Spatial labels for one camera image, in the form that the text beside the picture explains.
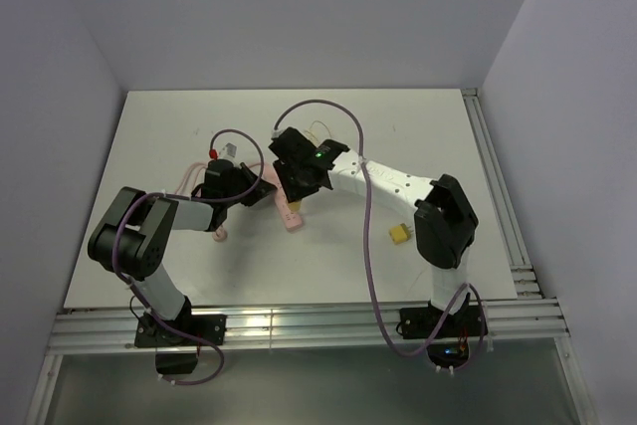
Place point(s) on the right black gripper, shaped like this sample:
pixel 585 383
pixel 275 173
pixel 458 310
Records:
pixel 293 193

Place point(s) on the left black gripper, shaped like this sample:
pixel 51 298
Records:
pixel 261 190

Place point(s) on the pink power strip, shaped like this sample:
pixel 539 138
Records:
pixel 292 220

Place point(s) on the yellow plug adapter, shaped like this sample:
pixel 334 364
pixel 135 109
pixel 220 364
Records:
pixel 400 234

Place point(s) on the yellow plug with cable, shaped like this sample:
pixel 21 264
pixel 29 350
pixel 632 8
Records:
pixel 295 207

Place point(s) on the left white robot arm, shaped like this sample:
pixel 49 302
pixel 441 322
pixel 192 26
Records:
pixel 131 238

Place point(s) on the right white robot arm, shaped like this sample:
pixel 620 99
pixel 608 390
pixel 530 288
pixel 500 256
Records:
pixel 438 210

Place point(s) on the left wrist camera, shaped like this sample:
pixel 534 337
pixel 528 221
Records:
pixel 227 152

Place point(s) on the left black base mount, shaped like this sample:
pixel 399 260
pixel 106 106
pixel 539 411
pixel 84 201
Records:
pixel 177 347

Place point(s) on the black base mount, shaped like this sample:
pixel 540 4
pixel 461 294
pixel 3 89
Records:
pixel 455 340
pixel 177 347

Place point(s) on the aluminium front rail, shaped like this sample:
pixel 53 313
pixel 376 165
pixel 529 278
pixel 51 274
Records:
pixel 113 331

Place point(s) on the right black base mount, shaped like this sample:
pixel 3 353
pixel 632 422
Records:
pixel 455 340

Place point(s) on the aluminium side rail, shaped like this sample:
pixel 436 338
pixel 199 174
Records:
pixel 524 275

